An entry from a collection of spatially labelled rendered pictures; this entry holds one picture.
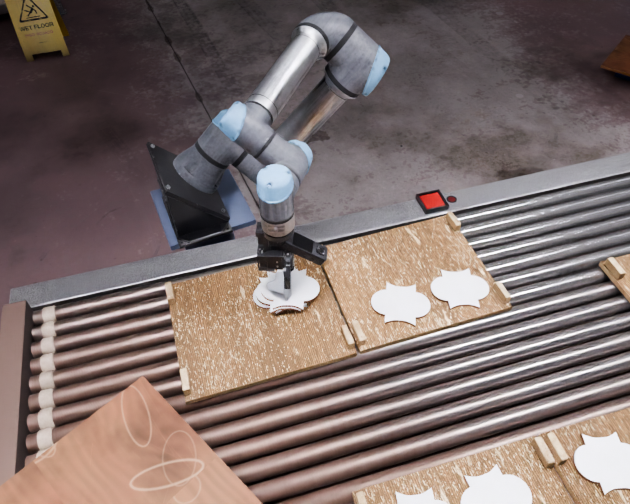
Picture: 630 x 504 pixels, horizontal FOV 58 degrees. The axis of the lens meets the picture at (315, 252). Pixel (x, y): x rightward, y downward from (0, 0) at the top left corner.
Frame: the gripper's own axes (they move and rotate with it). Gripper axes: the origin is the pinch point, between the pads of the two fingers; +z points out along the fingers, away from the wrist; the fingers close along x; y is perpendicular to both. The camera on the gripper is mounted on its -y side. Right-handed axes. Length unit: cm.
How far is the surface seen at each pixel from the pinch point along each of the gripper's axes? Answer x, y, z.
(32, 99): -231, 195, 97
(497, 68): -274, -118, 93
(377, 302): 2.2, -21.9, 3.8
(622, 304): -1, -85, 6
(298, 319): 7.5, -2.2, 4.9
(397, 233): -22.9, -28.2, 4.1
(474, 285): -4.1, -47.1, 3.4
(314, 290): 1.5, -6.0, 0.6
